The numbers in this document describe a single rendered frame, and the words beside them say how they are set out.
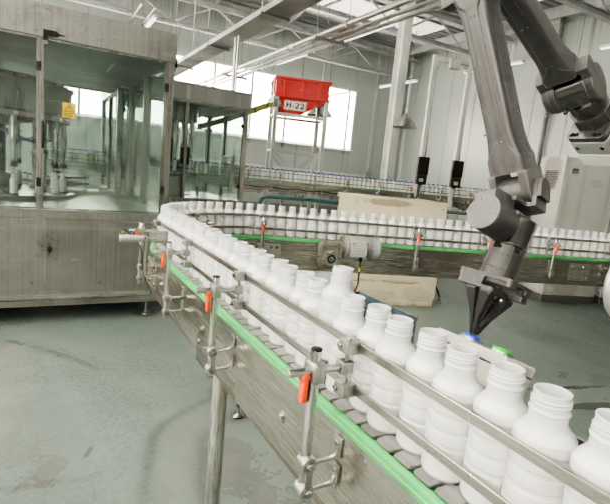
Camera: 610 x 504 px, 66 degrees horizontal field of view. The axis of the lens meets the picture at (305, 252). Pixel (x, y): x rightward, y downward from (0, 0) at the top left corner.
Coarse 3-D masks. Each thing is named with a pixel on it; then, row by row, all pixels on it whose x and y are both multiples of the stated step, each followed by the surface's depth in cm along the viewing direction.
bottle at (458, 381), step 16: (448, 352) 57; (464, 352) 59; (448, 368) 57; (464, 368) 56; (432, 384) 58; (448, 384) 56; (464, 384) 56; (480, 384) 57; (432, 400) 58; (464, 400) 55; (432, 416) 58; (448, 416) 56; (432, 432) 58; (448, 432) 56; (464, 432) 56; (448, 448) 57; (464, 448) 56; (432, 464) 58; (448, 480) 57
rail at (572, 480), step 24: (192, 264) 146; (264, 288) 100; (288, 336) 90; (336, 336) 76; (384, 360) 65; (384, 408) 65; (456, 408) 54; (408, 432) 61; (504, 432) 48; (432, 456) 57; (528, 456) 46; (480, 480) 51; (576, 480) 42
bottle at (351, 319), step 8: (344, 296) 76; (352, 296) 79; (360, 296) 78; (344, 304) 76; (352, 304) 75; (360, 304) 76; (344, 312) 76; (352, 312) 76; (360, 312) 76; (336, 320) 77; (344, 320) 76; (352, 320) 76; (360, 320) 76; (336, 328) 76; (344, 328) 75; (352, 328) 75; (360, 328) 75; (336, 344) 76; (336, 352) 76; (352, 360) 76; (328, 376) 78; (328, 384) 78
